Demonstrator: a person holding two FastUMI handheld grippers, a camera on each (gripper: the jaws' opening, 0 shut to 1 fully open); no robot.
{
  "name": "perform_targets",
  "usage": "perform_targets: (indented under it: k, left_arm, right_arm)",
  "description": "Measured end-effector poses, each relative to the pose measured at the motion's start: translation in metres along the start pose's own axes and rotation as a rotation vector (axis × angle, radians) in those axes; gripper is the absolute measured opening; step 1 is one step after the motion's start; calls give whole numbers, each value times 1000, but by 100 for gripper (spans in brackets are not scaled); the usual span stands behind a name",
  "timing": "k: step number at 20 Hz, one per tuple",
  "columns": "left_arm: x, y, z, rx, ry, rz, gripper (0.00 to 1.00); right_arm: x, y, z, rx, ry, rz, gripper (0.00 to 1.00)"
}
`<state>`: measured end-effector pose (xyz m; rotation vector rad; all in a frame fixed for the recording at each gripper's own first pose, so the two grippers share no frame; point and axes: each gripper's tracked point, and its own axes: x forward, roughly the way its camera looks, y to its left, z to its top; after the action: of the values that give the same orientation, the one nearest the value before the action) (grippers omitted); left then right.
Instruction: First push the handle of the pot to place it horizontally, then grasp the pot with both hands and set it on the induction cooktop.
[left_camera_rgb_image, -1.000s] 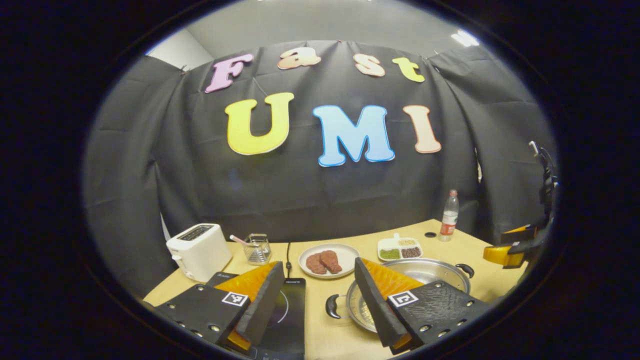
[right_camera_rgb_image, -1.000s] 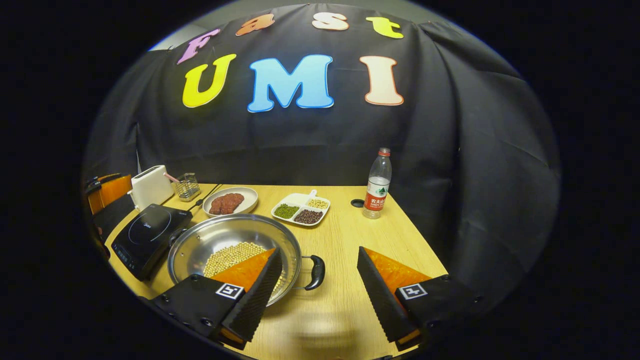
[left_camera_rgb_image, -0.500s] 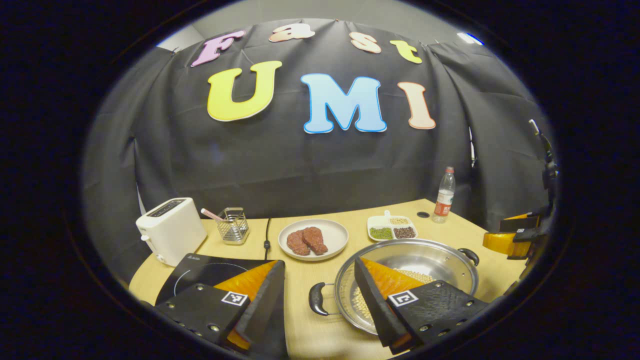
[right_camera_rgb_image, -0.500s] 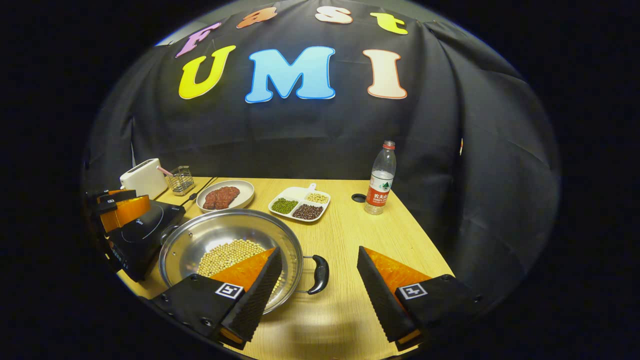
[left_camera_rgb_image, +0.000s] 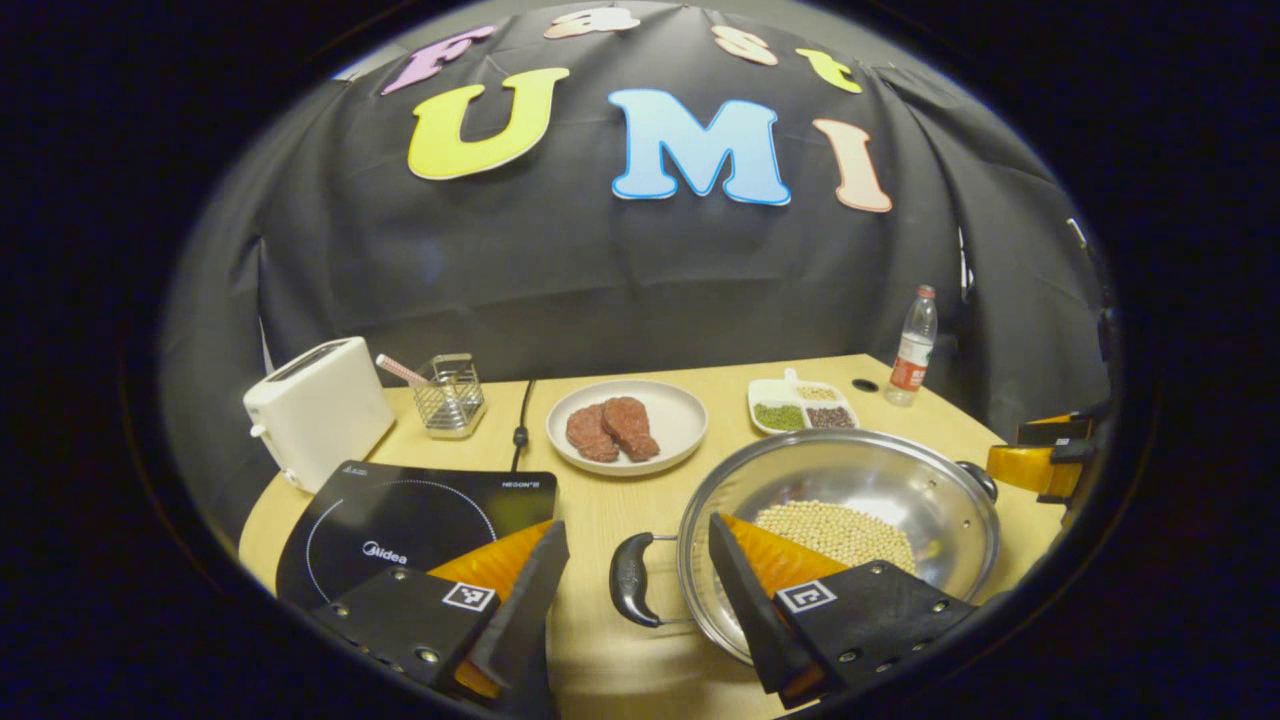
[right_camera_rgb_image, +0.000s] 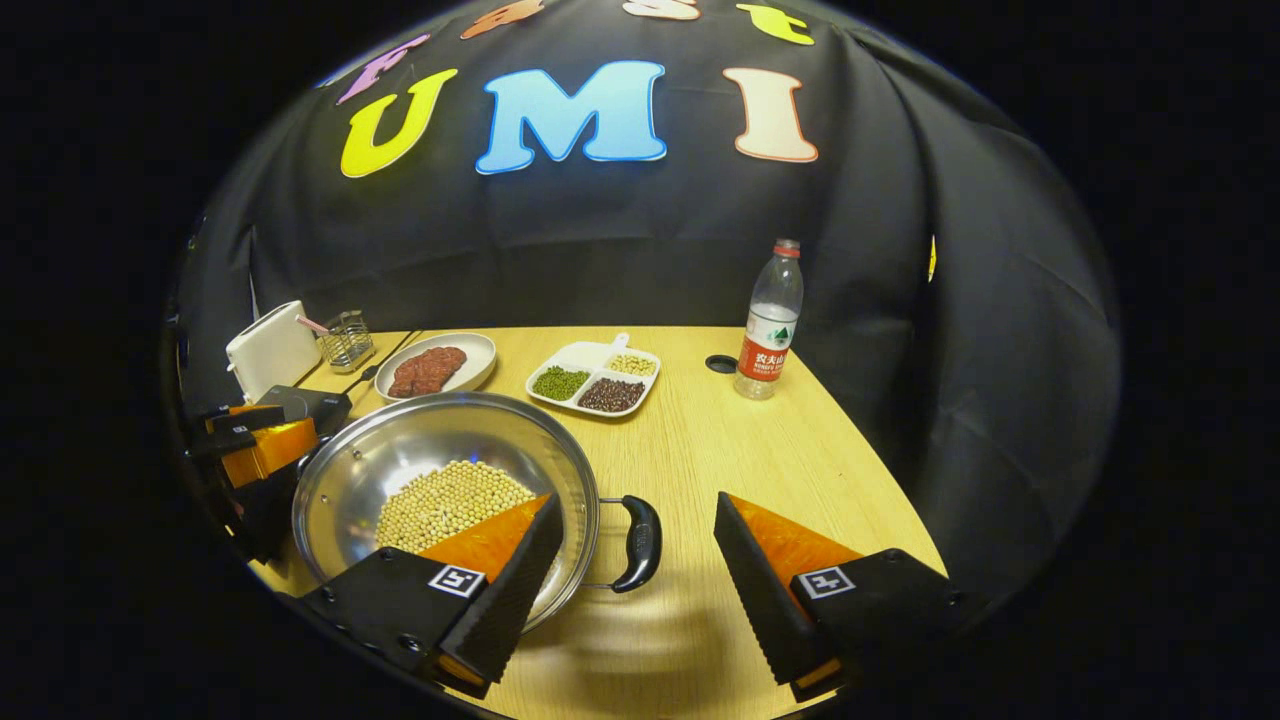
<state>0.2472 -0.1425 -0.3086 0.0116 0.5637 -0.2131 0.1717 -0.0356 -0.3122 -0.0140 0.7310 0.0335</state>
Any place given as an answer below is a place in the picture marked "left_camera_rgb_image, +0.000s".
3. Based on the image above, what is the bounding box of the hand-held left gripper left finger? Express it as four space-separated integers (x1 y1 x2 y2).
310 520 571 717

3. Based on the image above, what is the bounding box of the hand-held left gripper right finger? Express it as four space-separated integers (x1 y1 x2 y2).
708 513 986 709

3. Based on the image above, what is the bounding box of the stainless steel pot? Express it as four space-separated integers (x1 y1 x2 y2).
610 428 1001 666

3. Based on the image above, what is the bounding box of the black induction cooktop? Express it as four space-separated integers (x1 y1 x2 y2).
276 460 558 613

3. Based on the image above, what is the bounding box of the pile of soybeans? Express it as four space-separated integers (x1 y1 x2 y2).
752 500 917 576

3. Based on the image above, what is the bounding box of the clear plastic water bottle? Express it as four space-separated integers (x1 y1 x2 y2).
885 285 939 407

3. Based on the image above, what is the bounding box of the brown meat piece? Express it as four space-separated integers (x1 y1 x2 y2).
601 396 662 462
566 403 621 463

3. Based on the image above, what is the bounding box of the white divided dish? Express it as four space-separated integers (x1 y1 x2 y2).
747 368 860 437

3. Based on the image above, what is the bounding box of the white round plate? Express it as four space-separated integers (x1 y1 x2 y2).
546 379 709 477

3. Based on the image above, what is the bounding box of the pink stick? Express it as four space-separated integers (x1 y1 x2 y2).
375 353 429 389

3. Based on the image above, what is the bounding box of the white toaster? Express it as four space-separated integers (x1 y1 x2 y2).
243 336 396 494

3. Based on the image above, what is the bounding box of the black power cable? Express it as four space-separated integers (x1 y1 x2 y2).
510 379 538 473

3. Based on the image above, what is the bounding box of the metal wire basket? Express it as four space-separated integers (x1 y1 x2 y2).
412 353 488 440

